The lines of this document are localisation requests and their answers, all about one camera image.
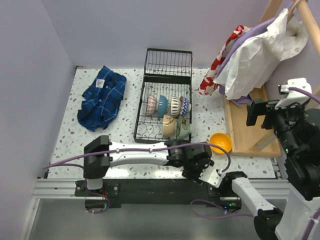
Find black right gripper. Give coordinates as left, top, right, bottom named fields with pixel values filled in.
left=246, top=95, right=308, bottom=155

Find yellow bowl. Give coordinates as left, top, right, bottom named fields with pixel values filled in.
left=209, top=132, right=233, bottom=153

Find light green bowl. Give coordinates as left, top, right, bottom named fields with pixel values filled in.
left=176, top=116, right=192, bottom=140

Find beige flower painted bowl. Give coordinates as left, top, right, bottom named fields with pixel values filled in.
left=162, top=114, right=177, bottom=138

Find blue zigzag pattern bowl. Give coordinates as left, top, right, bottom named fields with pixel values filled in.
left=180, top=96, right=191, bottom=117

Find teal blue bowl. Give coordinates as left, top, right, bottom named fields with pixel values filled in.
left=157, top=95, right=169, bottom=117

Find cream striped rim bowl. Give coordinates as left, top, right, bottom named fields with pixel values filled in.
left=170, top=96, right=181, bottom=118

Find blue triangle pattern bowl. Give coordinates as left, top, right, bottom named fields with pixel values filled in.
left=145, top=94, right=157, bottom=116

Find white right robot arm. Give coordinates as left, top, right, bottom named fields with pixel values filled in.
left=221, top=101, right=320, bottom=240

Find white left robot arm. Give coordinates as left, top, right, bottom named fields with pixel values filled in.
left=83, top=135, right=214, bottom=196

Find white cloth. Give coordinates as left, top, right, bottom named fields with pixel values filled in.
left=214, top=8, right=309, bottom=100

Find red floral cloth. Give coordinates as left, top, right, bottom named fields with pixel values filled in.
left=198, top=25, right=252, bottom=96

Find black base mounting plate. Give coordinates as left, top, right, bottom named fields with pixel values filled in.
left=74, top=177, right=253, bottom=210

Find blue plaid shirt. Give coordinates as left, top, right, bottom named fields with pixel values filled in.
left=77, top=66, right=127, bottom=132

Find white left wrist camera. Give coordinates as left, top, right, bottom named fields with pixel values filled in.
left=199, top=165, right=225, bottom=188

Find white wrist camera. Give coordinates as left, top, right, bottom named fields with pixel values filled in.
left=199, top=165, right=225, bottom=188
left=275, top=77, right=312, bottom=110

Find wooden drying rack frame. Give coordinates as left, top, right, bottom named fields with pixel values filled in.
left=223, top=0, right=320, bottom=158

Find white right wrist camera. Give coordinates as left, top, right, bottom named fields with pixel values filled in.
left=275, top=77, right=312, bottom=110

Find black wire dish rack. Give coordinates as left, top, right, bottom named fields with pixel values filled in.
left=133, top=48, right=193, bottom=144

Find aluminium rail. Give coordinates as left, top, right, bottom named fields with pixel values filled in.
left=31, top=159, right=291, bottom=201

